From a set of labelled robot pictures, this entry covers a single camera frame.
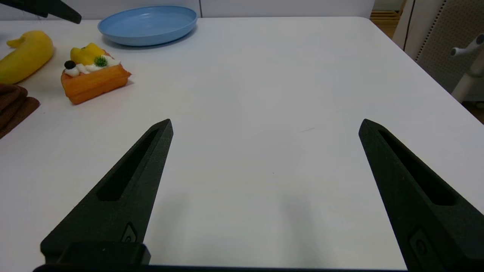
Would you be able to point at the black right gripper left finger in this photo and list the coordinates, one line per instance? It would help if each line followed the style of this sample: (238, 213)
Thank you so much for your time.
(113, 215)

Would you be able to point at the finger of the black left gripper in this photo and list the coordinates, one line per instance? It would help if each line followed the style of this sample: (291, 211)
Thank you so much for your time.
(56, 8)

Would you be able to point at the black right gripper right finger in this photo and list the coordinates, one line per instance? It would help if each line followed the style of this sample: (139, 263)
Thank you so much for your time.
(427, 226)

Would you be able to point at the triangle waffle bread with fruit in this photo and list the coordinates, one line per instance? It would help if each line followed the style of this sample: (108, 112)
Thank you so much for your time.
(94, 83)

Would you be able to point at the yellow banana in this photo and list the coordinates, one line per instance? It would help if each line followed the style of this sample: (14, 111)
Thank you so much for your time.
(26, 56)

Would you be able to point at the blue plastic plate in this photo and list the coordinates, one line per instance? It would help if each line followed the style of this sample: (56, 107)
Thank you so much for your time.
(147, 24)

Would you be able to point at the folded brown towel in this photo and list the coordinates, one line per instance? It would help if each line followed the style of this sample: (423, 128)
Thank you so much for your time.
(13, 105)

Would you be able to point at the white perforated partition panel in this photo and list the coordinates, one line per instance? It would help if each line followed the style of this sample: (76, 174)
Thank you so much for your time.
(442, 37)

